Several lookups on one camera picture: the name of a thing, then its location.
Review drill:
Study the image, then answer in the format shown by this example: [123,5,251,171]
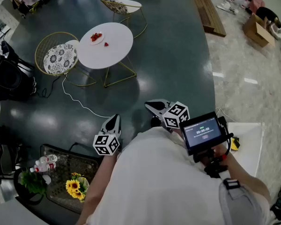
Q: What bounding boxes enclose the wooden bench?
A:
[191,0,227,38]

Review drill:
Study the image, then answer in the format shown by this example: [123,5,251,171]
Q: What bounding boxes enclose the black round seat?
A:
[256,7,281,29]

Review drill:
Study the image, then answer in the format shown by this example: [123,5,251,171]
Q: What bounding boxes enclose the grey backpack strap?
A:
[219,178,266,225]

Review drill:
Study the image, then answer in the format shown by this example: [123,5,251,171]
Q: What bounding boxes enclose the white side table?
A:
[227,122,265,178]

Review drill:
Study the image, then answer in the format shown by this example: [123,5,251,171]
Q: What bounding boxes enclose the person's white shirt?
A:
[86,127,271,225]

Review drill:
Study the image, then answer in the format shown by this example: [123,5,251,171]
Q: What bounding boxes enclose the white round plate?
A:
[89,31,105,45]

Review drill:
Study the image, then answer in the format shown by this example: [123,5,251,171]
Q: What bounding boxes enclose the pink stool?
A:
[249,0,266,14]

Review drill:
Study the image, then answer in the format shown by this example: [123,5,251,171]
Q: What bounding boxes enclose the person's right forearm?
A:
[172,127,271,203]

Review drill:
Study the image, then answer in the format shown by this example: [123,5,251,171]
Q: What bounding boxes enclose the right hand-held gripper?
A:
[144,99,190,129]

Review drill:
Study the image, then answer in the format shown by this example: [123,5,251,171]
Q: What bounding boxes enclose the gold wire chair floral cushion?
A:
[98,0,148,39]
[34,31,97,87]

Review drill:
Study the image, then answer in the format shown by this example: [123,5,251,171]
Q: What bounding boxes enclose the green potted plant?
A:
[20,170,48,196]

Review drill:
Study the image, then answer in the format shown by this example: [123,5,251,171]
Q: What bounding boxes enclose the clear water bottle red label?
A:
[35,154,59,166]
[30,162,57,173]

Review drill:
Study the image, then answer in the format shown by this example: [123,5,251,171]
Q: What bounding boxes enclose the dark glass side table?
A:
[39,143,103,214]

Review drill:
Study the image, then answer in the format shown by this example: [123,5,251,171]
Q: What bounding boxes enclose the black office chair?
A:
[0,123,23,187]

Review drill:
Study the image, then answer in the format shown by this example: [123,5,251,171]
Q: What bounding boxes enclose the black cable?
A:
[36,75,61,98]

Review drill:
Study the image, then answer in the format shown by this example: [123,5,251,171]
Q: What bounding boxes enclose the round white table gold legs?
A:
[76,22,138,88]

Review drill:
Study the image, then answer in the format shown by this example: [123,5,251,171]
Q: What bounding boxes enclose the white cable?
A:
[61,73,111,119]

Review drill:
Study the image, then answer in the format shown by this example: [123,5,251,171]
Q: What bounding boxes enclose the sunflower bouquet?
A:
[65,172,90,203]

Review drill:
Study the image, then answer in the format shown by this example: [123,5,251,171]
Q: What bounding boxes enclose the black monitor screen with mount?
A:
[179,111,235,172]

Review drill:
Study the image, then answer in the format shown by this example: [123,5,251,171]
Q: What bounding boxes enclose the white table corner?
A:
[0,199,50,225]

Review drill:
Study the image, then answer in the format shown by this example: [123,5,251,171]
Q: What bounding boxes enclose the open cardboard box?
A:
[243,13,276,48]

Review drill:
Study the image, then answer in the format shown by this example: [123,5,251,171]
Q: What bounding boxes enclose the yellow and black tool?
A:
[231,136,241,151]

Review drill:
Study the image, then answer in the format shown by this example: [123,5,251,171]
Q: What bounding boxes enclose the person's left forearm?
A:
[76,149,122,225]

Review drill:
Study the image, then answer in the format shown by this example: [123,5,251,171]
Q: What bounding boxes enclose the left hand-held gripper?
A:
[93,114,122,156]

